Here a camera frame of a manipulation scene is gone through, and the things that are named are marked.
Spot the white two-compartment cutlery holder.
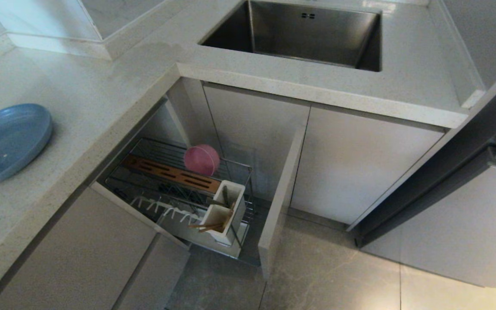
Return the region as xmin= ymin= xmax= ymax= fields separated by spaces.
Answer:
xmin=198 ymin=180 xmax=247 ymax=247

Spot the large beige drawer front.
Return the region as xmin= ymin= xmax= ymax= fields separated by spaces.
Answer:
xmin=0 ymin=186 xmax=159 ymax=310

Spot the pink speckled bowl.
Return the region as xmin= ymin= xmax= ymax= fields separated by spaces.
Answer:
xmin=183 ymin=144 xmax=220 ymax=176

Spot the white appliance front panel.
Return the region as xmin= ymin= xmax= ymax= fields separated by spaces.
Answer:
xmin=361 ymin=144 xmax=496 ymax=293

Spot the chrome wire pull-out rack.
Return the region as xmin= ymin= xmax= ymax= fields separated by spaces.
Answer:
xmin=105 ymin=137 xmax=257 ymax=263

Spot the beige pull-out cabinet front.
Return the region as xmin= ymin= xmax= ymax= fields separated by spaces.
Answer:
xmin=258 ymin=125 xmax=307 ymax=280

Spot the wide beige cabinet door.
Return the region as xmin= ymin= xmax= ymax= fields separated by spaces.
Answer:
xmin=290 ymin=105 xmax=445 ymax=225

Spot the narrow beige cabinet door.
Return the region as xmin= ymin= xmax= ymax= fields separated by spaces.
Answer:
xmin=204 ymin=84 xmax=311 ymax=203

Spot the white drip tray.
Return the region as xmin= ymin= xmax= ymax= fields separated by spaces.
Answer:
xmin=157 ymin=207 xmax=249 ymax=260

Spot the small beige drawer front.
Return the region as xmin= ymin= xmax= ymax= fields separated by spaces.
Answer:
xmin=114 ymin=234 xmax=191 ymax=310

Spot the dark grey door frame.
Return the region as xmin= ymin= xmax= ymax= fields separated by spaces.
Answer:
xmin=346 ymin=65 xmax=496 ymax=249

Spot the stainless steel sink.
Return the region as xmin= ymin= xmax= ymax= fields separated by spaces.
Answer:
xmin=199 ymin=0 xmax=381 ymax=73

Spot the blue round plate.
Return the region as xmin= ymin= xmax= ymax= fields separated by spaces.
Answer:
xmin=0 ymin=103 xmax=53 ymax=188

